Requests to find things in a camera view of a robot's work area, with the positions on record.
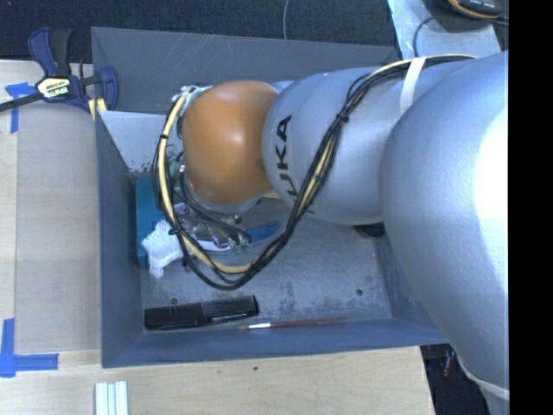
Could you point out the teal blue box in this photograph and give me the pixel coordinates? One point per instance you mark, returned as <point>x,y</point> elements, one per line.
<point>147,206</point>

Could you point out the pale wood flat board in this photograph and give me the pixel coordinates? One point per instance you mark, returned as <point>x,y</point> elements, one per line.
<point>56,231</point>

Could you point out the grey metal bin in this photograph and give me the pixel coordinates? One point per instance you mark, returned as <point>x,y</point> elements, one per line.
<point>319,275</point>

